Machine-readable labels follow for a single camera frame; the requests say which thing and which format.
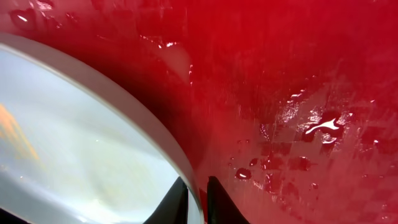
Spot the red plastic tray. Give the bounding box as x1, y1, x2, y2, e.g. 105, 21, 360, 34
1, 0, 397, 223

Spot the light blue plate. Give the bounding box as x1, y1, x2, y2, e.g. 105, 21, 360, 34
1, 33, 205, 223

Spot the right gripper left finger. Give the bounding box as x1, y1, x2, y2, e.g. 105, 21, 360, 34
144, 177, 188, 224

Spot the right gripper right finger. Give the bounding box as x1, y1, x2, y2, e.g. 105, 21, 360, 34
207, 176, 249, 224

